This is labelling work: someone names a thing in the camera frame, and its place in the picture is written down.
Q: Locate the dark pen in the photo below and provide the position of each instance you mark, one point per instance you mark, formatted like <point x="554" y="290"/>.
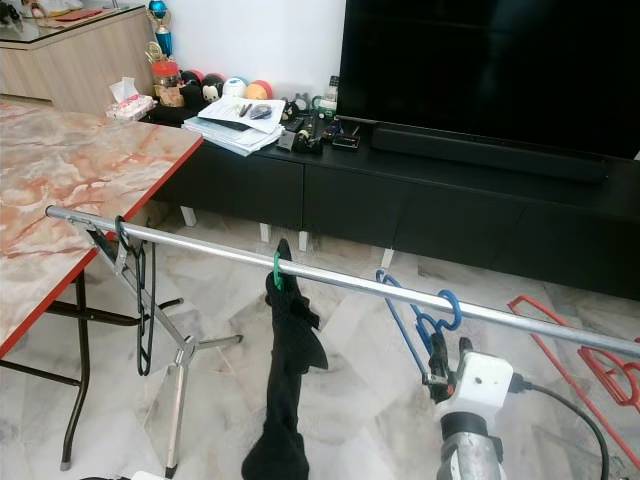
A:
<point x="244" y="109"/>

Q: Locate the black soundbar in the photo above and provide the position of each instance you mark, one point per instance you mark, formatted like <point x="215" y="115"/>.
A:
<point x="490" y="153"/>

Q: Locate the pink tissue box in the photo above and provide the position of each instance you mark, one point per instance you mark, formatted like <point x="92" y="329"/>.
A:
<point x="129" y="103"/>

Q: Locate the red flat packet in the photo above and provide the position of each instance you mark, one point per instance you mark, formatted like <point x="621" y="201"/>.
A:
<point x="79" y="15"/>

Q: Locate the long black tv cabinet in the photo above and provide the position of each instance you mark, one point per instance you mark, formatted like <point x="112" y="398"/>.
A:
<point x="420" y="215"/>

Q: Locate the red lidded glass jar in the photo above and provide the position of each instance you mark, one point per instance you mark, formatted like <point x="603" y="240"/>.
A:
<point x="166" y="85"/>

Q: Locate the pale paper stack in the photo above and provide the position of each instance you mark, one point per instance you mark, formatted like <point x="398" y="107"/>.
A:
<point x="225" y="142"/>

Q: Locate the large black television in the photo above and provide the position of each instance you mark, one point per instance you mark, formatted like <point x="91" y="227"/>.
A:
<point x="480" y="60"/>

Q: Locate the black white plush toy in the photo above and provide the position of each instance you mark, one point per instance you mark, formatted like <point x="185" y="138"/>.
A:
<point x="210" y="90"/>

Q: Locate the blue gold trophy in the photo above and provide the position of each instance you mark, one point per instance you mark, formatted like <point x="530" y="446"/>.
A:
<point x="158" y="38"/>

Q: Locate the silver metal clothes rail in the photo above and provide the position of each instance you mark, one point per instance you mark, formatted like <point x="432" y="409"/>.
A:
<point x="210" y="243"/>

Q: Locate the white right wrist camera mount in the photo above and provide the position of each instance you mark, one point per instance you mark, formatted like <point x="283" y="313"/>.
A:
<point x="485" y="380"/>

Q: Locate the white blue ball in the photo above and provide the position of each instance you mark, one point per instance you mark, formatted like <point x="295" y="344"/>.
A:
<point x="234" y="87"/>

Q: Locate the orange ball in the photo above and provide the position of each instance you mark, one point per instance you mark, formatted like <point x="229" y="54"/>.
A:
<point x="258" y="91"/>

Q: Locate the black gadget with knobs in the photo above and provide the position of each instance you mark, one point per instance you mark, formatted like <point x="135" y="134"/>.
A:
<point x="310" y="134"/>

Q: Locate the silver rack leg frame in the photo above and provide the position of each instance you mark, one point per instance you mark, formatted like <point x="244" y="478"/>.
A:
<point x="180" y="410"/>

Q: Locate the white open booklet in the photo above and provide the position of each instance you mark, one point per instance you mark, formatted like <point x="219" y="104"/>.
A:
<point x="224" y="111"/>

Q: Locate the light wood sideboard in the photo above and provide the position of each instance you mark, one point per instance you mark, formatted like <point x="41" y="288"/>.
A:
<point x="70" y="70"/>

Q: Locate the marble top red-edged table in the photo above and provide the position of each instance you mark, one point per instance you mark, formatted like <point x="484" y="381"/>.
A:
<point x="70" y="180"/>

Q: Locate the clear bottle dark cap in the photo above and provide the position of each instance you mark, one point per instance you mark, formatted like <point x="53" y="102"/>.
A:
<point x="331" y="95"/>

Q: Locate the white power strip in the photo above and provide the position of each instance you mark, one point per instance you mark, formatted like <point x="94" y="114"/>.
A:
<point x="147" y="475"/>

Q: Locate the red plastic hanger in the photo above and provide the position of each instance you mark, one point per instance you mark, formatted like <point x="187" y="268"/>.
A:
<point x="550" y="321"/>

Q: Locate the dark green plastic hanger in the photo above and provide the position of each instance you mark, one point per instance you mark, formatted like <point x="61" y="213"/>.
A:
<point x="148" y="330"/>

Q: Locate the black box with antenna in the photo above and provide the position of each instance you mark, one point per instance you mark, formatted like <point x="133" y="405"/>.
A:
<point x="345" y="137"/>

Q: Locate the small black box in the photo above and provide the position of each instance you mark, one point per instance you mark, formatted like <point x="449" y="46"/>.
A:
<point x="289" y="136"/>

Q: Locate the blue plastic hanger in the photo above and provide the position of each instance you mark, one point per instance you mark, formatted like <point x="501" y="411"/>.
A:
<point x="457" y="305"/>

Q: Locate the dark computer mouse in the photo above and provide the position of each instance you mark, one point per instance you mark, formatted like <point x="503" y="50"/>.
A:
<point x="260" y="111"/>

